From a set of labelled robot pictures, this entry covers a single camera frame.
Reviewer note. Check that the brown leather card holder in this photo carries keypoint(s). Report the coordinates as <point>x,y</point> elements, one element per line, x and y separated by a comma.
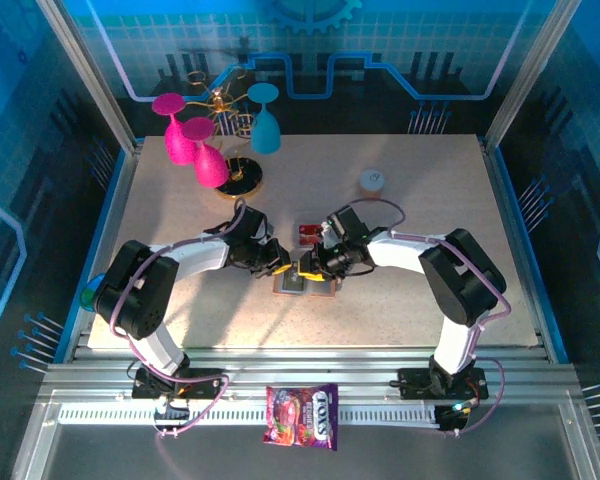
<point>325,288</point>

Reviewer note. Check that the red credit card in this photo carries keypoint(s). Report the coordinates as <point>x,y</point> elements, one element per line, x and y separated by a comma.
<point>310,234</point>

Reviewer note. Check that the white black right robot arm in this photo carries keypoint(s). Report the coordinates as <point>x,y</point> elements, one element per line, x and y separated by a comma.
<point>395,252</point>

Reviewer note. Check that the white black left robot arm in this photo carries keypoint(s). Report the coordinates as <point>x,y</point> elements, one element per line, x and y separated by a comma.
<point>200,255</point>

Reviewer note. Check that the paper cup with white lid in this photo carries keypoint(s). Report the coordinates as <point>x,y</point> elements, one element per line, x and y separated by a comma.
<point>371,180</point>

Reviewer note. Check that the pink plastic goblet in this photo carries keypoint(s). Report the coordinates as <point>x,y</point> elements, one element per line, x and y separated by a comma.
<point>211,167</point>
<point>180,145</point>

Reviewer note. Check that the blue plastic goblet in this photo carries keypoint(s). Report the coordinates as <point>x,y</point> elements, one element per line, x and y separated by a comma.
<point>265,135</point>

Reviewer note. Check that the purple candy bag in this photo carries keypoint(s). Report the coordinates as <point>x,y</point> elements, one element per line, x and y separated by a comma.
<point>300,415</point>

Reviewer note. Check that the blue green round object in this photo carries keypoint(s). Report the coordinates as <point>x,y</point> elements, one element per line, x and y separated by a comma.
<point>90,297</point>

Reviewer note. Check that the small controller board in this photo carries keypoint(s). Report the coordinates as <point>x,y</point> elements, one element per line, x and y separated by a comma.
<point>452,417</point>
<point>172,412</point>

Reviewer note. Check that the aluminium table frame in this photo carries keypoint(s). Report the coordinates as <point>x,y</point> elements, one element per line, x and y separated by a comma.
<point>330,371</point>

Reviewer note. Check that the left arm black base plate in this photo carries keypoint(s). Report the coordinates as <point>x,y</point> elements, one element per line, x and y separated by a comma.
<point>205,380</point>

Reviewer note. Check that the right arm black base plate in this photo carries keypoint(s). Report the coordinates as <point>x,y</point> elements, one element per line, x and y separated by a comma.
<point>415,382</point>

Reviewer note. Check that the aluminium frame post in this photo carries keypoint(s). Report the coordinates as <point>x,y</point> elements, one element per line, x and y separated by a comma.
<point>91,75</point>
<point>528,75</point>

